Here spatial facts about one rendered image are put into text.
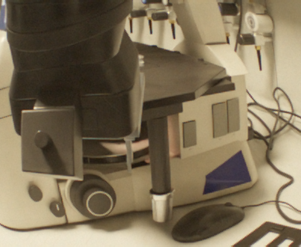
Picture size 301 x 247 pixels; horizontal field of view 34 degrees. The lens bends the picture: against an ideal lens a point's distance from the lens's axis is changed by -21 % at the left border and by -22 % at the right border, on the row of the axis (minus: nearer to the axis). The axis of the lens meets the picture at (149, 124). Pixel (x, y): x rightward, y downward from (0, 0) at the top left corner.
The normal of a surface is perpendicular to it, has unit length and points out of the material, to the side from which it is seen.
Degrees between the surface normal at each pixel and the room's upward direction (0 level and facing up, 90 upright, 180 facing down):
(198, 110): 90
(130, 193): 90
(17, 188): 90
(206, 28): 90
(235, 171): 48
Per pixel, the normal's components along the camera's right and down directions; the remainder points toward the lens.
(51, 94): -0.05, -0.78
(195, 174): 0.28, -0.44
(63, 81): -0.06, 0.58
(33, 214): 0.46, 0.24
